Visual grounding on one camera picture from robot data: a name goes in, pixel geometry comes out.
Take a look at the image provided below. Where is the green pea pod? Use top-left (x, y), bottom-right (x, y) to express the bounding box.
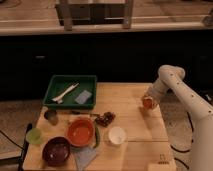
top-left (93, 125), bottom-right (100, 148)

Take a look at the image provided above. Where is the dark handled knife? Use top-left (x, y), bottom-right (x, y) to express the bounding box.
top-left (70, 110), bottom-right (100, 117)

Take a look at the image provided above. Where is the light green cup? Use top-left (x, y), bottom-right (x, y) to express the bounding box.
top-left (26, 128), bottom-right (42, 145)

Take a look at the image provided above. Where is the green plastic tray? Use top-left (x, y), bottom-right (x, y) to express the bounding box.
top-left (43, 75), bottom-right (97, 109)

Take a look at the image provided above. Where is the orange bowl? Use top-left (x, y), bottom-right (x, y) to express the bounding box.
top-left (66, 118), bottom-right (95, 147)

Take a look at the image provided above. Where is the dark maroon bowl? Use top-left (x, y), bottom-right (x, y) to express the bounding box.
top-left (42, 137), bottom-right (70, 167)

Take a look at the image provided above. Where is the grey sponge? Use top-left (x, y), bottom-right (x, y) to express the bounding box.
top-left (75, 90), bottom-right (92, 104)

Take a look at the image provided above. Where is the grey blue cloth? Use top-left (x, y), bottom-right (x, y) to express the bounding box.
top-left (71, 146), bottom-right (97, 171)

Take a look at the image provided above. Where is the white paper cup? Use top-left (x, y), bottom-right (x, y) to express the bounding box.
top-left (108, 126), bottom-right (127, 145)

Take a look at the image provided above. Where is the white plastic utensil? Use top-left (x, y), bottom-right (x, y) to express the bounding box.
top-left (52, 83), bottom-right (79, 104)

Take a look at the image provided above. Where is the dark brown grape bunch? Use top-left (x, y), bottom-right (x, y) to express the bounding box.
top-left (95, 112), bottom-right (115, 127)

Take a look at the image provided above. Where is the small grey metal cup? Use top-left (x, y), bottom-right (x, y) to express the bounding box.
top-left (44, 109), bottom-right (58, 125)

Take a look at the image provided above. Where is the red apple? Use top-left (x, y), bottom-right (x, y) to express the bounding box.
top-left (142, 97), bottom-right (154, 109)

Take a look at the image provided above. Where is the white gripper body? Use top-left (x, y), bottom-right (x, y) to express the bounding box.
top-left (147, 79), bottom-right (168, 102)

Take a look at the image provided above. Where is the black cable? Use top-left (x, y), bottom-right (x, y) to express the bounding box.
top-left (170, 111), bottom-right (195, 169)

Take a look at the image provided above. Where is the wooden chair frame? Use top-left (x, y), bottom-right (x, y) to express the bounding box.
top-left (55, 0), bottom-right (134, 31)

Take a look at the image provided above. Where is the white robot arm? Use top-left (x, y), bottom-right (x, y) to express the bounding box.
top-left (142, 65), bottom-right (213, 171)

